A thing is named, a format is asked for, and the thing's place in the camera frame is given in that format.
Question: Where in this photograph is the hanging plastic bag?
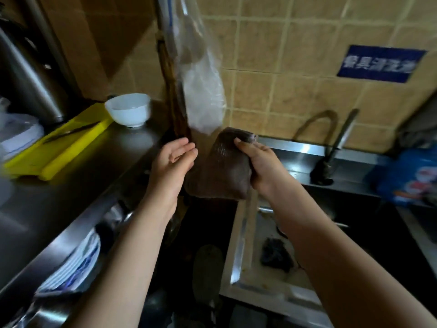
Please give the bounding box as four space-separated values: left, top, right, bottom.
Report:
183 61 227 135

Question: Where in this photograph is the person's left forearm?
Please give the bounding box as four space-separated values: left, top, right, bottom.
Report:
63 200 182 328

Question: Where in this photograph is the blue dish soap bottle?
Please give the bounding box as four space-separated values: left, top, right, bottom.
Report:
370 146 437 207

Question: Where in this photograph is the small white bowl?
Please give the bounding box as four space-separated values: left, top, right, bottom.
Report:
104 93 152 128

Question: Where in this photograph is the stainless steel double sink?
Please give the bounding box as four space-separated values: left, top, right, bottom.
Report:
218 136 437 328

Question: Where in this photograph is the stainless steel shelf rack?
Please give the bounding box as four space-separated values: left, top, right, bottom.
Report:
0 0 192 328

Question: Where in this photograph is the yellow cutting board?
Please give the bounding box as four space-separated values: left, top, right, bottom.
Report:
1 102 114 181

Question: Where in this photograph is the curved steel faucet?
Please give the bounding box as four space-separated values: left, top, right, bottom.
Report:
310 108 360 187

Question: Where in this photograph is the person's right hand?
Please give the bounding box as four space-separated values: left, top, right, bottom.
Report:
234 137 301 203

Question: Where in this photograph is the black steel wool scourer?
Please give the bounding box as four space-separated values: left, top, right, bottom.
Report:
261 237 295 273

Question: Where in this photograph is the clear plastic bag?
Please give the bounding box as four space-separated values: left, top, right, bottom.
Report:
158 0 228 135

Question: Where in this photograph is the tall steel thermos jug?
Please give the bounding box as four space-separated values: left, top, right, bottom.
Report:
0 16 74 125

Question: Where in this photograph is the grey hanging cloth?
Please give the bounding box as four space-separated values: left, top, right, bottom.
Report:
396 93 437 151

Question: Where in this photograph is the blue wall sign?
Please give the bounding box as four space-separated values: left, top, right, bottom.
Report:
337 44 428 83

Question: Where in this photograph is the person's left hand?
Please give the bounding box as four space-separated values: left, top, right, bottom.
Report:
145 137 198 220

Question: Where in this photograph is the clear plastic container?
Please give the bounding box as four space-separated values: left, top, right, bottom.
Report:
0 97 45 163

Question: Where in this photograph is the person's right forearm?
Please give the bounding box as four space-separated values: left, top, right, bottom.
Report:
269 186 437 328

